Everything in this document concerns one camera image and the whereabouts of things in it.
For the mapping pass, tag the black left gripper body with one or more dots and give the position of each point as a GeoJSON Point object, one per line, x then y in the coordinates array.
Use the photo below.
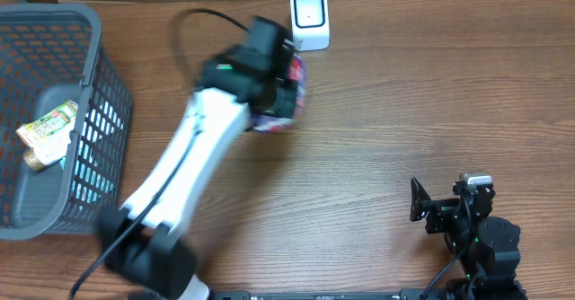
{"type": "Point", "coordinates": [283, 99]}

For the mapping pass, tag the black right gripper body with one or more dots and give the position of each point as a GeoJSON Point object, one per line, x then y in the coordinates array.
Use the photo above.
{"type": "Point", "coordinates": [458, 229]}

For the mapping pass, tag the purple snack package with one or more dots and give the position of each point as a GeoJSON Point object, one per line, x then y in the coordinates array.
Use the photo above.
{"type": "Point", "coordinates": [297, 76]}

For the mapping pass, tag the white tube gold cap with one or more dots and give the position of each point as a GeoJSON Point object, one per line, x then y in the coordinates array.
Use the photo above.
{"type": "Point", "coordinates": [48, 152]}

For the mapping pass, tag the green yellow drink carton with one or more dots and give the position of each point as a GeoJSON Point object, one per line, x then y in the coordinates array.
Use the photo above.
{"type": "Point", "coordinates": [49, 126]}

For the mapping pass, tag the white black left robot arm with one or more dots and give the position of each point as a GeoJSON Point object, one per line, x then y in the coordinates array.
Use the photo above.
{"type": "Point", "coordinates": [143, 240]}

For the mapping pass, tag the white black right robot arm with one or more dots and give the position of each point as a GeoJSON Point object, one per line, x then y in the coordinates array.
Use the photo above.
{"type": "Point", "coordinates": [485, 247]}

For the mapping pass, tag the white barcode scanner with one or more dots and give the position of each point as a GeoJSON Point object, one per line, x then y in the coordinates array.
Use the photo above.
{"type": "Point", "coordinates": [310, 24]}

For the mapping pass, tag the dark grey plastic basket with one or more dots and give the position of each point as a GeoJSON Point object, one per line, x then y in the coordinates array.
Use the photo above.
{"type": "Point", "coordinates": [50, 54]}

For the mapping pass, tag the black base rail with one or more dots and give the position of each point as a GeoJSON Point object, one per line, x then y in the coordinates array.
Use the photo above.
{"type": "Point", "coordinates": [404, 294]}

